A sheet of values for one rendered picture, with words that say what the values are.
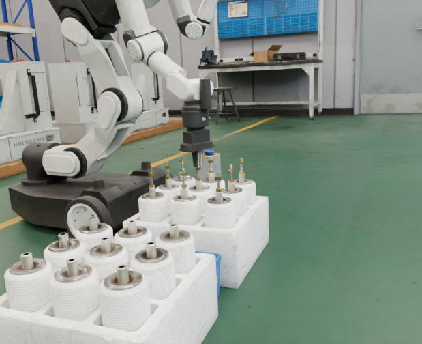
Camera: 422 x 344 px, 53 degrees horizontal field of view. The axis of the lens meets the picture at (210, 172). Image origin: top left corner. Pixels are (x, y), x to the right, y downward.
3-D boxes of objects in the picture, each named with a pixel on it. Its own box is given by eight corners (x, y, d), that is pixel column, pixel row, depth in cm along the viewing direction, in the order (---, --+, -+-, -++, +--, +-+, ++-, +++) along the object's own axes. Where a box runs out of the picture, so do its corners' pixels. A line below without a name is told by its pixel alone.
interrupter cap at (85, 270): (46, 280, 84) (45, 278, 84) (70, 265, 91) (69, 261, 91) (77, 286, 82) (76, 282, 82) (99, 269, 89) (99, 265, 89)
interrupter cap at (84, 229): (73, 233, 110) (72, 231, 110) (91, 224, 117) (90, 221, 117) (97, 236, 107) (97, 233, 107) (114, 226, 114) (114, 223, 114)
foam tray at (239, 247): (127, 272, 142) (121, 222, 138) (177, 231, 177) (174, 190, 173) (237, 289, 127) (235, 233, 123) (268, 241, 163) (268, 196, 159)
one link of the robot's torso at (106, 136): (49, 164, 189) (101, 82, 168) (80, 155, 207) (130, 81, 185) (71, 189, 187) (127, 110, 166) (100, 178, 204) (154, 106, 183)
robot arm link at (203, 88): (176, 115, 141) (174, 80, 138) (198, 111, 148) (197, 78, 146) (200, 115, 133) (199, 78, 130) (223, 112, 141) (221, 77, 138)
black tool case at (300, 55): (276, 62, 591) (276, 54, 589) (306, 60, 580) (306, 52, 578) (272, 61, 560) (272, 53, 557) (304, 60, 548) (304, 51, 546)
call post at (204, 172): (202, 228, 179) (198, 156, 172) (208, 223, 186) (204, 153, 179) (217, 230, 177) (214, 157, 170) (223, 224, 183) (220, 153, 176)
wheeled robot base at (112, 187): (-10, 224, 190) (-22, 151, 182) (71, 193, 236) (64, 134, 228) (106, 241, 164) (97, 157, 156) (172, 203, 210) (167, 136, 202)
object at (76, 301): (50, 361, 88) (37, 281, 84) (78, 334, 97) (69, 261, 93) (88, 370, 85) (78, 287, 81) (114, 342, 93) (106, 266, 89)
